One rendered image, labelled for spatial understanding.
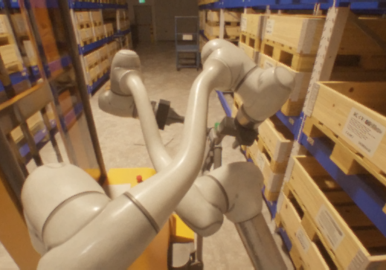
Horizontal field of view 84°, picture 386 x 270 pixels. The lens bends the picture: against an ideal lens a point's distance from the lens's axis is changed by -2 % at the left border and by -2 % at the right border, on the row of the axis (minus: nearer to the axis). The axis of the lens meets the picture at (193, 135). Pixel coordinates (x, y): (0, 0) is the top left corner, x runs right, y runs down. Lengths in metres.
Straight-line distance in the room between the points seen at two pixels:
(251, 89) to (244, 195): 0.32
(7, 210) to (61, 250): 0.61
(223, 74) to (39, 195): 0.51
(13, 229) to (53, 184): 0.60
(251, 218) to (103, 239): 0.47
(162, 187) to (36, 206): 0.23
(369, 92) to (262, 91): 1.23
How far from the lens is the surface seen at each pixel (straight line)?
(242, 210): 0.72
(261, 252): 0.79
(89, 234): 0.40
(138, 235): 0.40
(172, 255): 1.70
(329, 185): 1.96
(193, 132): 0.50
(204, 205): 0.64
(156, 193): 0.42
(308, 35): 1.73
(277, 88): 0.62
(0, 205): 1.01
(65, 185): 0.48
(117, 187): 1.53
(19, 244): 1.15
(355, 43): 1.93
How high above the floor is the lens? 1.89
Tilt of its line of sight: 30 degrees down
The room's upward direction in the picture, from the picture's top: straight up
